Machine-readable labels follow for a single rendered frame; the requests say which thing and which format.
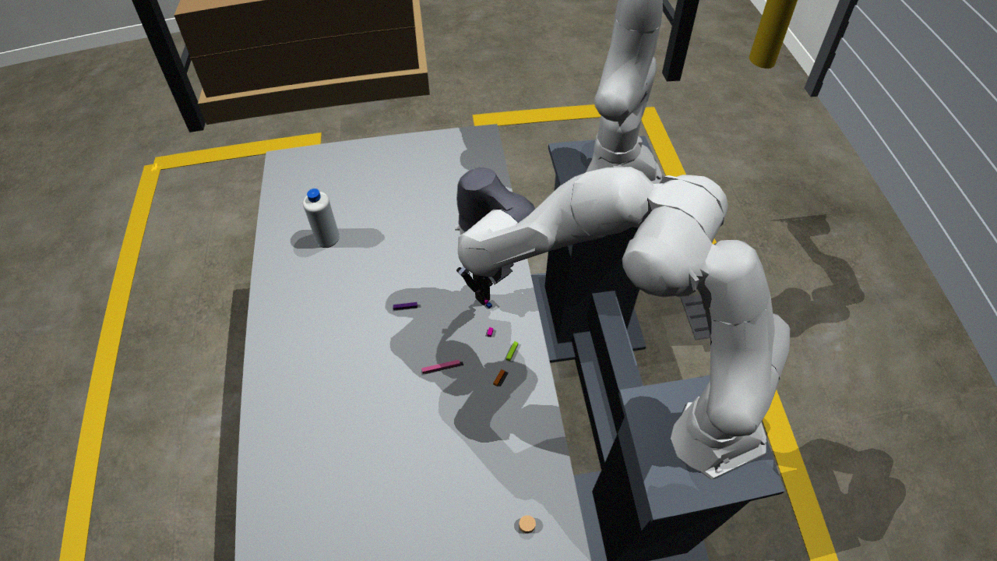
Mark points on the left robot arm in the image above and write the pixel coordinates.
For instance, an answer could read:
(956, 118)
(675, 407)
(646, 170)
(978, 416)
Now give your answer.
(671, 254)

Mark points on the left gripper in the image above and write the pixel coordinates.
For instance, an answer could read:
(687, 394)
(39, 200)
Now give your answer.
(479, 284)

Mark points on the brown cylinder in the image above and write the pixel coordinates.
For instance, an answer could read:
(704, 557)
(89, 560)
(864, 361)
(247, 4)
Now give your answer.
(527, 524)

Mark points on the white plastic bottle with blue cap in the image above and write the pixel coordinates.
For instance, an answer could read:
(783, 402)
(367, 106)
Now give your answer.
(321, 219)

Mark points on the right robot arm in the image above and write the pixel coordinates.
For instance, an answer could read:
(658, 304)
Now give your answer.
(623, 91)

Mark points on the pink rod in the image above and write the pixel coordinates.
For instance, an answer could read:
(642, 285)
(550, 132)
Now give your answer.
(440, 366)

